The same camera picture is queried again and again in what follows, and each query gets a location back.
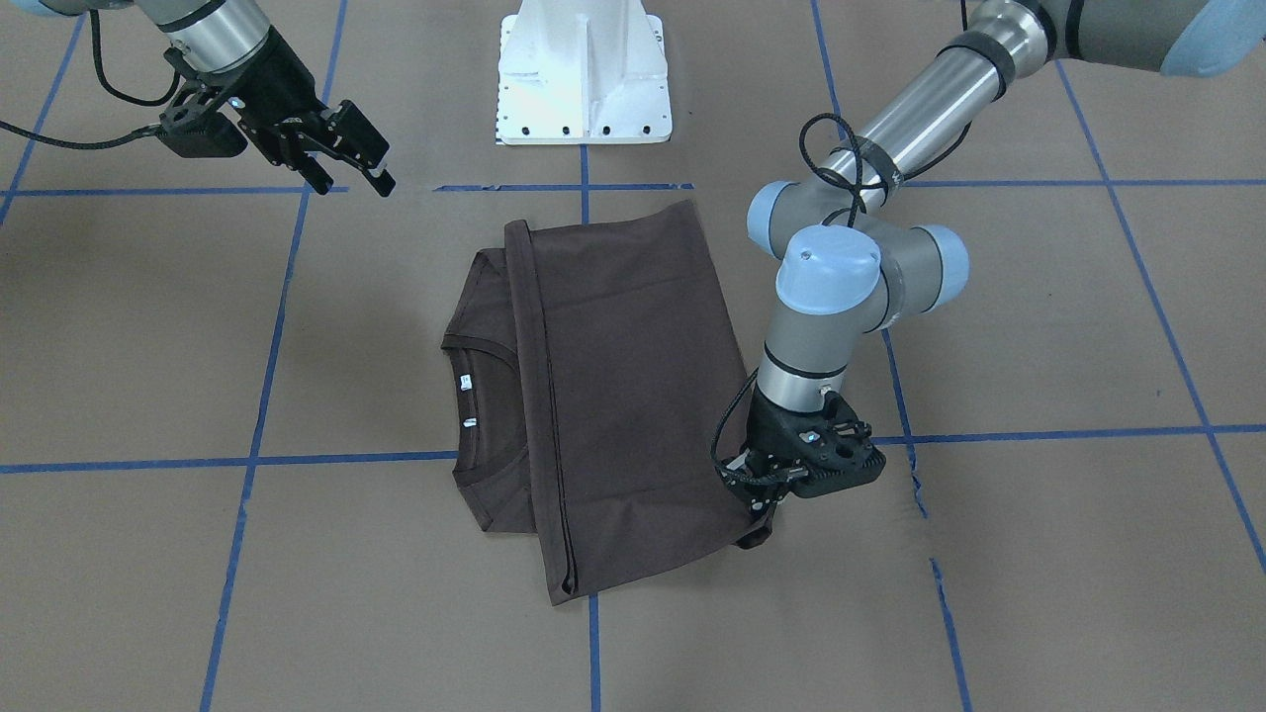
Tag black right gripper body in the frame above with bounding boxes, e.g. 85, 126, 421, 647
165, 28, 327, 168

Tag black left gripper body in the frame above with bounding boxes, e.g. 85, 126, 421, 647
718, 391, 823, 509

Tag brown t-shirt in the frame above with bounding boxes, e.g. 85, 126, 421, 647
441, 200, 755, 606

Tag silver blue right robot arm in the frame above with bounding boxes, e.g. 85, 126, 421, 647
92, 1, 398, 196

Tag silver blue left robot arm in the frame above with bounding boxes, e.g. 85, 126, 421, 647
715, 1, 1263, 547

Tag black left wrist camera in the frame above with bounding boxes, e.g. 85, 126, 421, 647
790, 391, 886, 497

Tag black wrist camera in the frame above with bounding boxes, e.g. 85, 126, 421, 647
790, 391, 886, 497
158, 95, 247, 158

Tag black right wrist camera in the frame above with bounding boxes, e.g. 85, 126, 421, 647
158, 95, 247, 158

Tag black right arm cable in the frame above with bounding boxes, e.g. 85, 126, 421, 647
0, 10, 179, 153

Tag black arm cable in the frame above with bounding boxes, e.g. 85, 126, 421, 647
0, 10, 179, 153
708, 111, 891, 466

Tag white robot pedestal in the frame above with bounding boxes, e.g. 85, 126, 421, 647
495, 1, 674, 147

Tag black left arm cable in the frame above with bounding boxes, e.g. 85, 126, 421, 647
708, 111, 891, 466

